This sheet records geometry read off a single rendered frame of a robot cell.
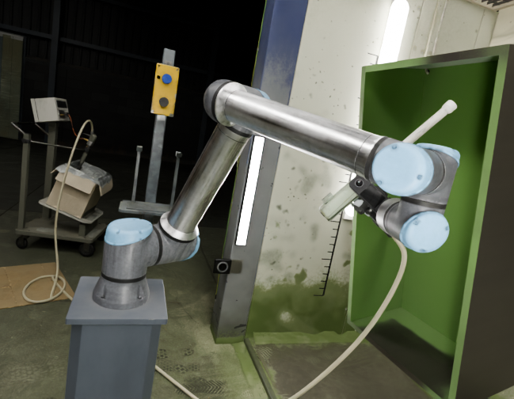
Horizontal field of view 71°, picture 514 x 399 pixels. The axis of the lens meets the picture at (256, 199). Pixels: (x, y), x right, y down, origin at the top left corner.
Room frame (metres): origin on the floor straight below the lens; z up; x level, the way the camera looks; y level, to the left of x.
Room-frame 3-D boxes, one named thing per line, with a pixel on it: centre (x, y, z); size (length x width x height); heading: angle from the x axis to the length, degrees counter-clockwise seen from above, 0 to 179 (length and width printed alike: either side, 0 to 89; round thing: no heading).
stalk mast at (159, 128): (2.05, 0.61, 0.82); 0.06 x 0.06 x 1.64; 19
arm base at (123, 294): (1.19, 0.41, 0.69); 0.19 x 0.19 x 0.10
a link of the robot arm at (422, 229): (0.77, -0.35, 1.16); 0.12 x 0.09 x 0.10; 6
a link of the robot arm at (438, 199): (0.76, -0.34, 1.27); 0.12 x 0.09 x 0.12; 140
